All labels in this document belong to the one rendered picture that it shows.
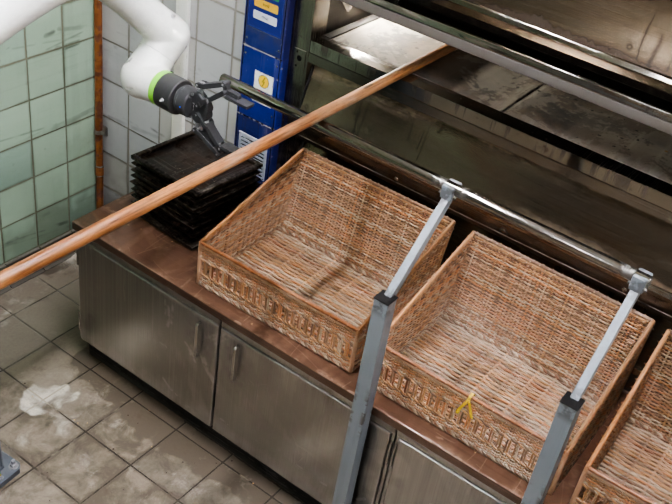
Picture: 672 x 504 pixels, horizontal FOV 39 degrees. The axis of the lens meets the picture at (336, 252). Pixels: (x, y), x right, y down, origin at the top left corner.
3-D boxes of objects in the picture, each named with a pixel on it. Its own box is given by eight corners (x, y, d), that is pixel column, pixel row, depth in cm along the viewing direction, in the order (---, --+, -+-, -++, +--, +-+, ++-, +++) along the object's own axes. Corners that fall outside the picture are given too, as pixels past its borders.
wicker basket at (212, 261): (293, 217, 306) (302, 144, 290) (440, 294, 283) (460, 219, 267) (192, 283, 271) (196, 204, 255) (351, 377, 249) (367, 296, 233)
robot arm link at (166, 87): (149, 112, 235) (150, 79, 230) (182, 99, 243) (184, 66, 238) (167, 121, 232) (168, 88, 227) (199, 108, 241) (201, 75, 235)
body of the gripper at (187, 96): (194, 78, 234) (221, 92, 230) (192, 109, 239) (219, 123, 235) (172, 87, 229) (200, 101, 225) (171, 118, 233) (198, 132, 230)
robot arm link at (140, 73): (126, 96, 246) (103, 78, 236) (151, 56, 247) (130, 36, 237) (165, 117, 241) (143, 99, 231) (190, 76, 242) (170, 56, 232)
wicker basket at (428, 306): (452, 301, 281) (472, 226, 265) (626, 395, 258) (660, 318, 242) (360, 384, 247) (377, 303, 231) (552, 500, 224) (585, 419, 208)
